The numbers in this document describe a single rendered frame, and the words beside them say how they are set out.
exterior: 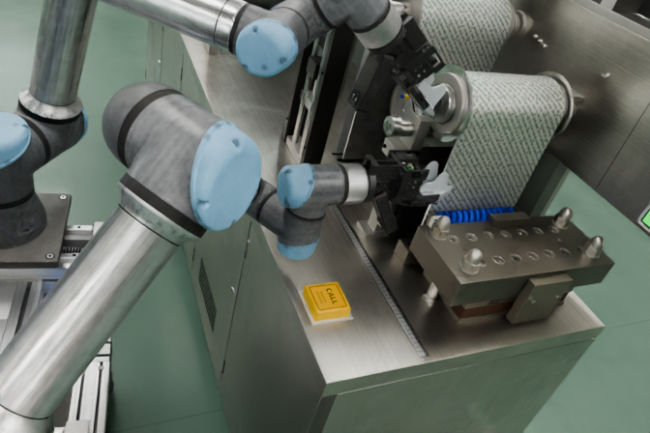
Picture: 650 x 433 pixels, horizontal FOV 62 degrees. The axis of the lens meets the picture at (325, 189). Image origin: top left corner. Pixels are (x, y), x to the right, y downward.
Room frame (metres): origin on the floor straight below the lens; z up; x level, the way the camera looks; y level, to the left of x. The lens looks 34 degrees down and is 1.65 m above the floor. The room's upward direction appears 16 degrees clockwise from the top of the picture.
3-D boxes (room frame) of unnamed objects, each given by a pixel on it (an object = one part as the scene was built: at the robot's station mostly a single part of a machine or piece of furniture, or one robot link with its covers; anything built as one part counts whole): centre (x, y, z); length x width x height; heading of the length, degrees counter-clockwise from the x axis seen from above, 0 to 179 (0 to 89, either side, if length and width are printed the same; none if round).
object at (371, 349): (1.82, 0.26, 0.88); 2.52 x 0.66 x 0.04; 30
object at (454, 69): (0.99, -0.18, 1.25); 0.15 x 0.01 x 0.15; 30
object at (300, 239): (0.81, 0.04, 1.01); 0.11 x 0.08 x 0.11; 62
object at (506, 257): (0.91, -0.41, 1.00); 0.40 x 0.16 x 0.06; 120
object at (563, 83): (1.12, -0.40, 1.25); 0.15 x 0.01 x 0.15; 30
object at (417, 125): (1.00, -0.13, 1.05); 0.06 x 0.05 x 0.31; 120
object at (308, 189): (0.80, 0.02, 1.11); 0.11 x 0.08 x 0.09; 120
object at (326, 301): (0.73, -0.06, 0.91); 0.07 x 0.07 x 0.02; 30
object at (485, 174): (1.00, -0.32, 1.11); 0.23 x 0.01 x 0.18; 120
